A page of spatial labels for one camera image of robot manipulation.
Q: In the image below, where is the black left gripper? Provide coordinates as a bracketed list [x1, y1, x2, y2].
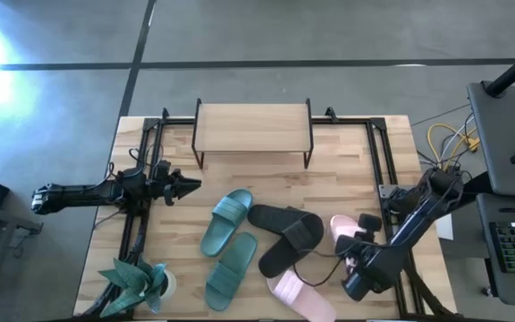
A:
[148, 174, 203, 208]

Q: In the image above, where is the pink rubber slide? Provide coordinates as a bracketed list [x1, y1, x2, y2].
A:
[329, 214, 368, 251]
[266, 267, 338, 322]

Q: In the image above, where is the green rubber slide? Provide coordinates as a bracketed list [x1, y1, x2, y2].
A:
[204, 232, 258, 312]
[199, 188, 255, 258]

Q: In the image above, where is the black rubber slide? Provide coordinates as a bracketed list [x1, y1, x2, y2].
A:
[247, 203, 306, 237]
[257, 209, 326, 279]

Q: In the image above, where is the white paper sheet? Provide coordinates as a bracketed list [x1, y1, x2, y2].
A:
[435, 213, 455, 242]

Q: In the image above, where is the white plant pot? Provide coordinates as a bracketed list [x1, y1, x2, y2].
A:
[158, 267, 178, 300]

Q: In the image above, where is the green artificial plant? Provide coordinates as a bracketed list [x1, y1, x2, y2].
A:
[97, 253, 169, 318]

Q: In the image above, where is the grey keyboard tray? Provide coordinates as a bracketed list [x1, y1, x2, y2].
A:
[476, 192, 515, 309]

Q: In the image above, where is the grey desk surface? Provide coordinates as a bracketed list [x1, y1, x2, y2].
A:
[466, 80, 515, 199]

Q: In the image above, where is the black pole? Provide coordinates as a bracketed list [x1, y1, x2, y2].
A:
[484, 39, 515, 98]

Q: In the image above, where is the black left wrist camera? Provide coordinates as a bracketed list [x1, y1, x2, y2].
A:
[153, 159, 173, 179]

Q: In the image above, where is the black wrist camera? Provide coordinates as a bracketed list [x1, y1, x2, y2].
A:
[153, 159, 173, 179]
[357, 213, 384, 242]

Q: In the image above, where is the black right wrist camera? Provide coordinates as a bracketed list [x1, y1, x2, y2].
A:
[357, 213, 384, 242]

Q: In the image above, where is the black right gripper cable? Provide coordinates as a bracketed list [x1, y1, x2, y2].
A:
[291, 250, 350, 288]

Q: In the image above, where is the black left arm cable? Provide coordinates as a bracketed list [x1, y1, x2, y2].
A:
[105, 143, 163, 189]

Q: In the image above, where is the wooden shelf with black frame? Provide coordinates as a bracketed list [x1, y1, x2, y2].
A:
[190, 97, 315, 170]

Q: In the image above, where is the yellow cable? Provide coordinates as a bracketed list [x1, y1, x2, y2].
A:
[426, 123, 481, 167]

